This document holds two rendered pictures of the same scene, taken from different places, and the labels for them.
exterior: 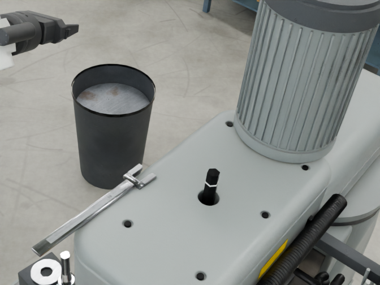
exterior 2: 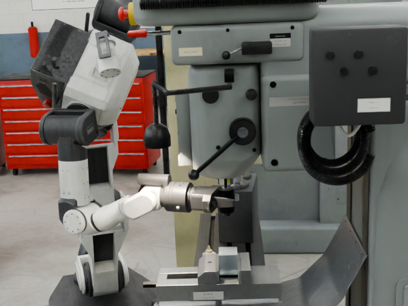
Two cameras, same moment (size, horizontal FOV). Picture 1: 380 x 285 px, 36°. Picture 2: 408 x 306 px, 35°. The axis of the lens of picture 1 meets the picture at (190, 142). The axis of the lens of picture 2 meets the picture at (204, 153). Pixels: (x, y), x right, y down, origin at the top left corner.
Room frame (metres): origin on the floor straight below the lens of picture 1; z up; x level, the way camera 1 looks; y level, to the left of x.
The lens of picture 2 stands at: (-0.24, -1.56, 1.82)
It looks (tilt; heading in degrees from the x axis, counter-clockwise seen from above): 14 degrees down; 61
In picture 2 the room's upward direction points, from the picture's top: 3 degrees counter-clockwise
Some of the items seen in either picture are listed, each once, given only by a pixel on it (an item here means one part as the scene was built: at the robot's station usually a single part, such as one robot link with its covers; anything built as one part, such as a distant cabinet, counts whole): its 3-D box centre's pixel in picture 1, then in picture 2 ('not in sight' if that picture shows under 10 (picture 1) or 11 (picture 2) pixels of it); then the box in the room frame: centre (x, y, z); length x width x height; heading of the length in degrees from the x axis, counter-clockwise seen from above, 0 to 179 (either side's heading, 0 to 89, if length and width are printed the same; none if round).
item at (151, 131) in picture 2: not in sight; (156, 134); (0.48, -0.01, 1.44); 0.07 x 0.07 x 0.06
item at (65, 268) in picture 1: (65, 267); not in sight; (0.91, 0.28, 1.28); 0.03 x 0.03 x 0.11
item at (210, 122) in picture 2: not in sight; (224, 117); (0.67, -0.05, 1.47); 0.21 x 0.19 x 0.32; 58
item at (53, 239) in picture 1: (95, 208); not in sight; (0.61, 0.13, 1.89); 0.24 x 0.04 x 0.01; 147
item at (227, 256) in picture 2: not in sight; (228, 260); (0.64, -0.10, 1.07); 0.06 x 0.05 x 0.06; 59
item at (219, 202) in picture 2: not in sight; (223, 203); (0.65, -0.07, 1.23); 0.06 x 0.02 x 0.03; 133
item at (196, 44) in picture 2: not in sight; (236, 39); (0.71, -0.07, 1.68); 0.34 x 0.24 x 0.10; 148
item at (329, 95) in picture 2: not in sight; (357, 75); (0.75, -0.49, 1.62); 0.20 x 0.09 x 0.21; 148
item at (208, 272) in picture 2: not in sight; (208, 268); (0.59, -0.07, 1.05); 0.12 x 0.06 x 0.04; 59
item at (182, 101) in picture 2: not in sight; (184, 127); (0.58, 0.01, 1.45); 0.04 x 0.04 x 0.21; 58
